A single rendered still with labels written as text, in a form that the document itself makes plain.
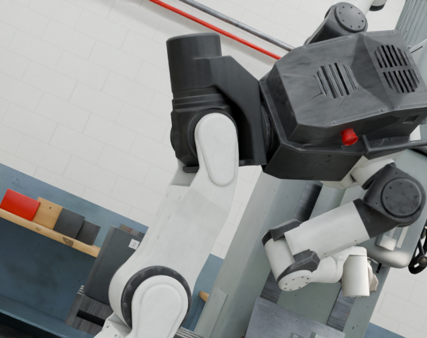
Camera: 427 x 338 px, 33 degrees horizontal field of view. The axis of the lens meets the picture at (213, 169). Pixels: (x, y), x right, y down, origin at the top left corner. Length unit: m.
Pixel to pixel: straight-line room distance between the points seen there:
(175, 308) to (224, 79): 0.46
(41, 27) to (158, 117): 1.25
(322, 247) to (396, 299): 5.12
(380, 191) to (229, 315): 0.99
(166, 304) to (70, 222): 4.25
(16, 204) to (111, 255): 3.78
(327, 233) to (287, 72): 0.35
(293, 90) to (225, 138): 0.17
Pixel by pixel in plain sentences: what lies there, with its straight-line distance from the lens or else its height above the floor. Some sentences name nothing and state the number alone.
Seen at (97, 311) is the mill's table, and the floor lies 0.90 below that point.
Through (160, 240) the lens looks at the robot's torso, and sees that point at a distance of 1.42.
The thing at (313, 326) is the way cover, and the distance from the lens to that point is 2.41.
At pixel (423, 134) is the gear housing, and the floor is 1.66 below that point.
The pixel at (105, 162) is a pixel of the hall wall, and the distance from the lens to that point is 6.16.
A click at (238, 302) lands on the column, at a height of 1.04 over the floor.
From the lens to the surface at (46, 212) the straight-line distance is 5.66.
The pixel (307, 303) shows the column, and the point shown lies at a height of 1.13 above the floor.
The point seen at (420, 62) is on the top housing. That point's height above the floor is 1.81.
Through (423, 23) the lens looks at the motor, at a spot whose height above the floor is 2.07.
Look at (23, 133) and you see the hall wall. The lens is 6.23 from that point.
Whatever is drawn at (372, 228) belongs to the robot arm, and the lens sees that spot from 1.55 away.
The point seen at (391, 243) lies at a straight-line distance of 1.94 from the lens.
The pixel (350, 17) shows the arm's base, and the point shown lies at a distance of 1.71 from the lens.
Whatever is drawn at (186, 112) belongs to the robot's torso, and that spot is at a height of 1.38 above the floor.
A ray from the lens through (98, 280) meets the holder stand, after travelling 1.86.
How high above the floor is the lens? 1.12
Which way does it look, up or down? 7 degrees up
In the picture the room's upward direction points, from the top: 23 degrees clockwise
